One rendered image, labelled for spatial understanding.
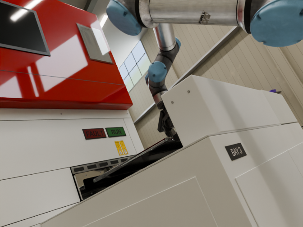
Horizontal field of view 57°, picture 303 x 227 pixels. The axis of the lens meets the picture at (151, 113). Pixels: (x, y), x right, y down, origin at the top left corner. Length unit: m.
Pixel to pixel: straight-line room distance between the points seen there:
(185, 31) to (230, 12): 9.50
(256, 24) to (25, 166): 0.79
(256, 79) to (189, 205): 7.97
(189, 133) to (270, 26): 0.27
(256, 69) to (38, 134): 7.72
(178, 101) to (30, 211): 0.58
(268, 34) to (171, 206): 0.41
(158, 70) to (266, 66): 7.26
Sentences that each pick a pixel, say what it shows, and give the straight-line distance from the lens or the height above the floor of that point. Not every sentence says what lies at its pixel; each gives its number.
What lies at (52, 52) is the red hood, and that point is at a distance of 1.27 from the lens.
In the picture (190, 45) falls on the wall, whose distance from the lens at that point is 9.98.
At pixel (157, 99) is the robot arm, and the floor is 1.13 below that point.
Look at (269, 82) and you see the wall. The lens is 8.27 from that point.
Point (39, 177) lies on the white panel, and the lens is 1.00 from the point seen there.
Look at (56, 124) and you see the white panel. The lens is 1.12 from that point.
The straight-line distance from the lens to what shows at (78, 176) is 1.07.
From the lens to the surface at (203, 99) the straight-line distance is 0.59.
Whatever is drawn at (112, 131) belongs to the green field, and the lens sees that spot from 1.28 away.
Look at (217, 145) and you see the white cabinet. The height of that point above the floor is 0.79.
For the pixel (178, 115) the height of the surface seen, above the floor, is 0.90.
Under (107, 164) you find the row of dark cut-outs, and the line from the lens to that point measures 1.18.
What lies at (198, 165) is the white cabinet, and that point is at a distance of 0.54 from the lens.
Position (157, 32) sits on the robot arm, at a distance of 1.08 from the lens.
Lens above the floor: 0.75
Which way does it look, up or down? 16 degrees up
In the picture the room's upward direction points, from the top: 23 degrees counter-clockwise
